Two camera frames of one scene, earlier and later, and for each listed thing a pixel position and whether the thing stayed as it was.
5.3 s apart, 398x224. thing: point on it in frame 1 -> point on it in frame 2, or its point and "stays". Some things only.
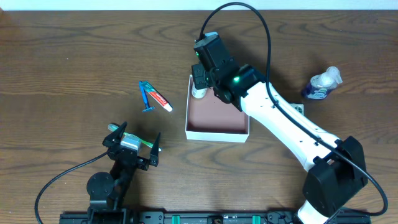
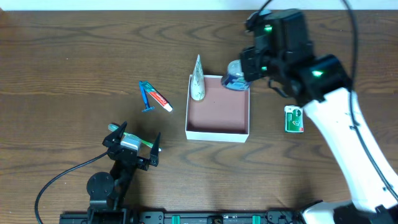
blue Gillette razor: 148,107 stays
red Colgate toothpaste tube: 150,88 stays
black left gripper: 143,162 stays
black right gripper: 199,76 -> 249,63
